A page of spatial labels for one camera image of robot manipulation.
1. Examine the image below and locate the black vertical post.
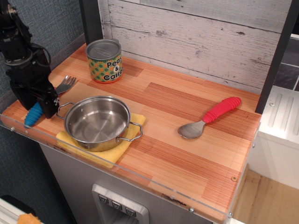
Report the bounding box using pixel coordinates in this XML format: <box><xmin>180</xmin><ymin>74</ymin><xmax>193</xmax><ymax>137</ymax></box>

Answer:
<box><xmin>255</xmin><ymin>0</ymin><xmax>299</xmax><ymax>114</ymax></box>
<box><xmin>79</xmin><ymin>0</ymin><xmax>103</xmax><ymax>45</ymax></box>

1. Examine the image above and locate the blue handled metal fork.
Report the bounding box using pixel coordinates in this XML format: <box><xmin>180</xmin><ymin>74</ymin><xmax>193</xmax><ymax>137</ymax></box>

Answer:
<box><xmin>24</xmin><ymin>75</ymin><xmax>76</xmax><ymax>126</ymax></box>

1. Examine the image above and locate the stainless steel pot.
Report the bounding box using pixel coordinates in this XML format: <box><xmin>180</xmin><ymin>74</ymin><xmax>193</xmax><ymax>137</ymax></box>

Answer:
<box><xmin>57</xmin><ymin>96</ymin><xmax>132</xmax><ymax>152</ymax></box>

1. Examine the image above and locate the black right vertical post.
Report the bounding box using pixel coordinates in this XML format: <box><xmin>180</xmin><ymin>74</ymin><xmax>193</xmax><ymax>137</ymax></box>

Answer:
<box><xmin>255</xmin><ymin>0</ymin><xmax>299</xmax><ymax>114</ymax></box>

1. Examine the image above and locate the clear acrylic edge guard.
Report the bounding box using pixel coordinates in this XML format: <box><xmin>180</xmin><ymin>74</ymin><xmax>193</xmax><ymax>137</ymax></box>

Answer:
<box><xmin>1</xmin><ymin>109</ymin><xmax>261</xmax><ymax>224</ymax></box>

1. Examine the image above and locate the white toy sink unit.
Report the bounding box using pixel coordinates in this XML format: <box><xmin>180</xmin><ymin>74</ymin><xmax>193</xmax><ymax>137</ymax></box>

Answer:
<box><xmin>246</xmin><ymin>34</ymin><xmax>299</xmax><ymax>190</ymax></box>

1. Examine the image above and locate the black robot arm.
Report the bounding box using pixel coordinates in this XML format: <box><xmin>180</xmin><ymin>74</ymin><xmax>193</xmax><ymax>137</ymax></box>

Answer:
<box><xmin>0</xmin><ymin>0</ymin><xmax>59</xmax><ymax>118</ymax></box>

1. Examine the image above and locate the peas and carrots can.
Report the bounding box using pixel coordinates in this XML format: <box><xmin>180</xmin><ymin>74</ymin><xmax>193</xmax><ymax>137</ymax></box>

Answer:
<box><xmin>85</xmin><ymin>39</ymin><xmax>123</xmax><ymax>84</ymax></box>

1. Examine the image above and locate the red handled metal spoon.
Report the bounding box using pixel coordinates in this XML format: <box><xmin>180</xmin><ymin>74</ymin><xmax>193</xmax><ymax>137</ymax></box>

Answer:
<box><xmin>178</xmin><ymin>97</ymin><xmax>241</xmax><ymax>139</ymax></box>

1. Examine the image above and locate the grey toy fridge cabinet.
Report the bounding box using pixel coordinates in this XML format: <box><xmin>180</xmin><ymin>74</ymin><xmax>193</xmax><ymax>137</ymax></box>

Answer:
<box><xmin>40</xmin><ymin>144</ymin><xmax>210</xmax><ymax>224</ymax></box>

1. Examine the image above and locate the black left vertical post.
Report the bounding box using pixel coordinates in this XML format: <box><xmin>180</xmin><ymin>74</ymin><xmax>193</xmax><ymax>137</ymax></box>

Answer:
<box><xmin>79</xmin><ymin>0</ymin><xmax>103</xmax><ymax>45</ymax></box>

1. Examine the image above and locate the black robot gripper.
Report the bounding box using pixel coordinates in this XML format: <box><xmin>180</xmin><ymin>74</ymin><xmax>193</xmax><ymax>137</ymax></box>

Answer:
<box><xmin>5</xmin><ymin>48</ymin><xmax>59</xmax><ymax>119</ymax></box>

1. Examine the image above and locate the orange object bottom left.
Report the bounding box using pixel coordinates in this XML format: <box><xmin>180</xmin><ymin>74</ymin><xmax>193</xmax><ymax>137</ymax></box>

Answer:
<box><xmin>17</xmin><ymin>213</ymin><xmax>42</xmax><ymax>224</ymax></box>

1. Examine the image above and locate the silver dispenser panel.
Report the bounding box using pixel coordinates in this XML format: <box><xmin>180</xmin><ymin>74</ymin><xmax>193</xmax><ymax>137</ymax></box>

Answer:
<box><xmin>92</xmin><ymin>184</ymin><xmax>150</xmax><ymax>224</ymax></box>

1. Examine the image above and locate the black sleeved cable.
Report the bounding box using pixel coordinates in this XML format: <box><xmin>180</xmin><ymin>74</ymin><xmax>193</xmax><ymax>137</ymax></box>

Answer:
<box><xmin>30</xmin><ymin>43</ymin><xmax>52</xmax><ymax>67</ymax></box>

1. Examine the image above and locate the yellow cloth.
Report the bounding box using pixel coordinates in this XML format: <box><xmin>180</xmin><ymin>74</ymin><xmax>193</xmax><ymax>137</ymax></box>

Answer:
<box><xmin>56</xmin><ymin>113</ymin><xmax>146</xmax><ymax>168</ymax></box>

